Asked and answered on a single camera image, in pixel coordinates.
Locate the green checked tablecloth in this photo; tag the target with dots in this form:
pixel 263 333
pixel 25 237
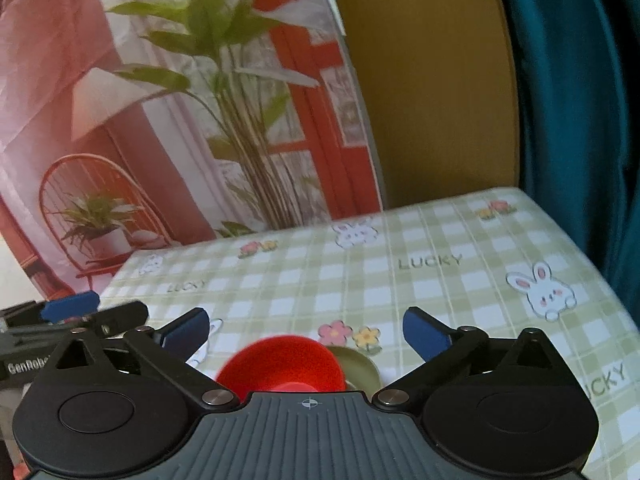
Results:
pixel 450 285

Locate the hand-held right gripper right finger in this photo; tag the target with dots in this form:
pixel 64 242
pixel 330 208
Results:
pixel 425 332

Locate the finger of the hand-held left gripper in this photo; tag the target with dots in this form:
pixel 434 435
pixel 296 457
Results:
pixel 122 314
pixel 70 307

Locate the red bowl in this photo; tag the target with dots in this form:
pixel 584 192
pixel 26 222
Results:
pixel 280 362

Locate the green square plate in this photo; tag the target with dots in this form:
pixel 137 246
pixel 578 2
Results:
pixel 362 372

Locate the printed wall backdrop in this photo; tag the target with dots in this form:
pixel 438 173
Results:
pixel 175 160

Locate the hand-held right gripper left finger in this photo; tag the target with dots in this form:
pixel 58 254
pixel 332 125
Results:
pixel 186 332

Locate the teal curtain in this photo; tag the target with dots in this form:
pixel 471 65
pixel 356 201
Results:
pixel 575 110

